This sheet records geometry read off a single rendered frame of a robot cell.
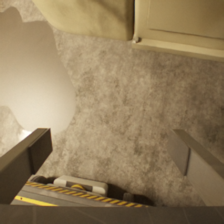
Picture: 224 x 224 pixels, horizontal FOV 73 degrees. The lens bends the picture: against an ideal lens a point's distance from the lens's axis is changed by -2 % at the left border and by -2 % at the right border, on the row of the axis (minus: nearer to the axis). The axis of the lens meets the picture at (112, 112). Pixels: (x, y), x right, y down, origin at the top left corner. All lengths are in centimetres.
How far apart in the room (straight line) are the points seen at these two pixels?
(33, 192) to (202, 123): 86
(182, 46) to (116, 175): 80
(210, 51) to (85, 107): 76
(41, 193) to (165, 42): 95
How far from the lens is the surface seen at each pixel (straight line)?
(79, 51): 108
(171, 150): 17
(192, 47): 102
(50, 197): 68
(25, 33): 134
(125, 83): 94
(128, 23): 93
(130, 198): 82
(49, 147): 17
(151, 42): 99
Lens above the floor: 89
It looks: 79 degrees down
